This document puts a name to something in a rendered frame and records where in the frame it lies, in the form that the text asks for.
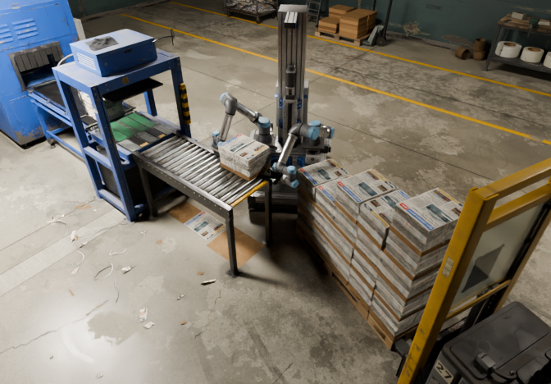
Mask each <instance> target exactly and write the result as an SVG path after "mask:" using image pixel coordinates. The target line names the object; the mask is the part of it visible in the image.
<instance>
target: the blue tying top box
mask: <svg viewBox="0 0 551 384"><path fill-rule="evenodd" d="M106 36H111V37H112V38H114V40H115V41H116V42H118V44H116V45H112V46H110V47H106V48H103V49H100V50H97V51H93V50H91V49H90V48H89V45H87V44H86V43H85V42H89V41H91V40H93V39H94V38H96V39H99V38H102V37H106ZM94 38H91V39H85V40H82V41H79V42H75V43H70V46H71V51H72V53H73V56H74V59H75V64H76V65H77V66H80V67H82V68H84V69H85V70H87V71H91V72H93V73H94V74H96V75H99V76H101V77H103V76H106V75H110V74H112V73H115V72H118V71H122V70H124V69H127V68H130V67H132V66H137V65H139V64H142V63H145V62H149V61H151V60H154V59H157V51H156V46H155V43H153V44H152V41H154V37H151V36H148V35H145V34H140V33H138V32H135V31H133V30H128V29H124V30H118V31H116V32H112V33H109V34H104V35H100V36H97V37H94Z"/></svg>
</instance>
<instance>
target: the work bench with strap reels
mask: <svg viewBox="0 0 551 384"><path fill-rule="evenodd" d="M530 18H531V17H527V16H526V19H523V20H520V19H517V18H513V17H512V14H507V15H506V16H505V17H504V18H502V19H501V20H500V21H498V22H497V25H498V28H497V30H496V33H495V36H494V40H493V43H492V45H491V48H490V53H489V56H488V58H487V61H486V64H485V68H484V69H483V71H488V70H487V69H488V66H489V64H490V61H492V62H502V63H505V64H509V65H513V66H519V67H524V68H527V69H531V70H535V71H542V72H546V73H549V74H551V52H548V53H547V55H546V57H542V56H543V53H544V50H543V49H541V48H536V47H525V48H524V49H523V51H522V53H520V51H521V47H522V46H521V45H520V44H519V43H514V42H510V41H503V39H504V36H505V34H506V32H507V29H510V30H518V31H523V32H527V33H529V30H530V29H529V28H528V27H527V26H528V25H529V24H530V23H529V21H530ZM505 20H511V21H505ZM538 25H540V26H539V27H538V28H537V29H536V28H533V29H531V31H530V33H532V34H541V35H546V36H550V37H551V22H550V21H548V20H542V19H540V21H539V23H538ZM501 28H504V29H503V33H502V36H501V39H500V41H499V42H498V45H497V48H496V50H495V51H494V46H495V44H496V41H497V38H498V36H499V31H500V29H501ZM493 51H494V52H493Z"/></svg>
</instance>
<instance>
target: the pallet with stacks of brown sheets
mask: <svg viewBox="0 0 551 384"><path fill-rule="evenodd" d="M376 15H377V11H370V10H366V9H361V8H358V9H356V10H355V7H347V6H343V5H339V4H338V5H335V6H333V7H330V8H329V17H325V18H323V19H320V20H319V25H318V29H315V36H318V37H322V38H325V39H331V40H334V41H339V42H342V43H348V44H352V45H355V46H358V47H360V46H362V41H363V40H364V39H366V40H368V39H369V37H370V35H371V33H372V31H373V30H374V28H375V27H376ZM322 32H323V33H327V34H333V35H334V38H331V37H328V36H325V35H322ZM341 37H345V38H348V39H354V43H353V42H349V41H345V40H342V39H341Z"/></svg>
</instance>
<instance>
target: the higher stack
mask: <svg viewBox="0 0 551 384"><path fill-rule="evenodd" d="M462 207H463V204H461V203H460V202H458V201H457V200H456V199H455V198H453V197H452V196H450V195H449V194H447V193H446V192H444V191H443V190H442V189H440V188H436V189H433V190H429V191H427V192H425V193H423V194H420V195H418V194H416V197H412V198H410V199H406V200H404V201H402V202H400V203H397V204H396V205H395V208H394V217H393V221H392V223H391V226H392V227H393V228H394V229H396V230H397V231H398V232H399V233H400V234H401V235H402V236H403V237H404V238H406V239H407V240H408V241H409V242H410V243H411V244H412V245H414V246H415V247H416V248H417V249H418V250H419V251H421V252H424V251H426V250H428V249H431V248H433V247H435V246H436V245H439V244H441V243H443V242H445V241H446V240H450V239H451V238H452V235H453V232H454V229H455V226H456V225H457V222H458V219H459V216H460V213H461V211H462ZM386 243H387V244H386V247H385V250H386V251H387V252H388V253H389V254H390V255H391V256H392V257H393V258H394V259H395V260H396V261H397V262H398V263H399V264H400V265H401V266H402V267H403V268H404V269H405V270H406V271H407V272H409V273H410V274H411V275H412V276H413V277H416V276H418V275H420V274H422V273H423V272H426V271H428V270H429V269H431V268H433V267H434V268H435V266H437V265H439V264H441V263H442V262H443V260H444V256H445V254H446V251H447V248H448V246H449V244H447V245H445V246H443V247H441V248H439V249H436V250H434V251H432V252H430V253H428V254H426V255H424V256H422V257H419V256H418V255H417V254H416V253H415V252H414V251H413V250H411V249H410V248H409V247H408V246H407V245H406V244H405V243H404V242H402V241H401V240H400V239H399V238H398V237H397V236H396V235H395V234H394V233H393V232H392V231H391V230H389V234H388V236H387V241H386ZM382 256H383V257H382V258H383V259H382V263H381V265H380V272H381V273H382V274H383V275H384V276H385V277H386V278H387V279H388V280H389V281H390V283H391V284H392V285H393V286H394V287H395V288H396V289H397V290H398V291H399V292H400V293H401V294H402V295H403V296H404V298H405V299H406V300H407V299H409V298H410V297H412V296H414V295H415V294H417V293H419V292H421V291H423V290H424V289H427V288H428V287H430V286H432V285H434V284H435V280H436V277H437V275H438V273H439V268H438V269H436V270H434V271H433V272H430V273H428V274H426V275H425V276H423V277H420V278H418V279H416V280H415V281H411V280H410V279H409V278H408V277H407V276H406V275H405V274H404V273H403V272H402V271H401V270H400V269H399V268H398V267H397V266H396V265H395V264H394V263H393V262H392V261H391V260H390V259H389V258H388V257H387V256H386V255H385V254H383V255H382ZM375 291H376V292H377V294H378V295H379V296H380V297H381V298H382V299H383V300H384V301H385V302H386V303H387V305H388V306H389V307H390V308H391V309H392V310H393V311H394V313H395V314H396V315H397V316H398V317H399V318H403V317H405V316H407V315H409V314H410V313H412V312H414V311H415V310H417V309H420V308H421V307H423V306H425V305H426V304H427V302H428V299H429V297H430V293H431V291H432V289H430V290H428V291H426V292H425V293H423V294H421V295H418V296H417V297H416V298H414V299H411V300H410V301H408V302H407V303H405V302H404V301H403V300H402V299H401V298H400V297H399V296H398V295H397V294H396V293H395V292H394V291H393V290H392V289H391V287H390V286H389V285H388V284H387V283H386V282H385V281H384V280H383V279H382V278H381V277H380V276H379V275H378V278H377V280H376V289H375ZM371 310H372V311H373V312H374V314H375V315H376V316H377V317H378V318H379V319H380V320H381V321H382V322H383V324H384V325H385V326H386V327H387V329H388V330H389V331H390V332H391V334H392V335H393V336H397V335H399V334H400V333H402V332H404V331H406V330H407V329H409V328H410V327H414V325H416V324H418V323H419V322H420V321H421V317H422V315H423V313H424V310H425V309H423V310H421V311H419V312H417V313H414V314H413V315H412V316H410V317H408V318H405V319H404V320H402V321H401V322H398V320H397V319H396V318H395V317H394V316H393V315H392V313H391V312H390V311H389V310H388V309H387V308H386V307H385V306H384V305H383V304H382V303H381V302H380V300H379V299H378V298H377V297H376V296H375V295H374V296H373V300H372V303H371ZM367 322H368V323H369V325H370V326H371V327H372V329H373V330H374V331H375V332H376V334H377V335H378V336H379V338H380V339H381V340H382V341H383V342H384V343H385V344H386V346H387V347H388V348H389V350H392V349H393V345H394V342H395V341H396V340H397V339H399V338H400V337H402V338H403V339H404V340H405V341H407V340H409V339H411V338H413V337H414V334H415V331H416V329H417V328H418V326H419V325H418V326H417V327H414V328H413V329H412V330H410V331H408V332H406V333H404V334H403V335H401V336H400V337H398V338H396V339H394V340H393V339H392V337H391V336H390V335H389V334H388V332H387V331H386V330H385V329H384V328H383V327H382V326H381V325H380V324H379V322H378V321H377V320H376V319H375V317H374V316H373V315H372V314H371V313H370V312H369V316H368V319H367Z"/></svg>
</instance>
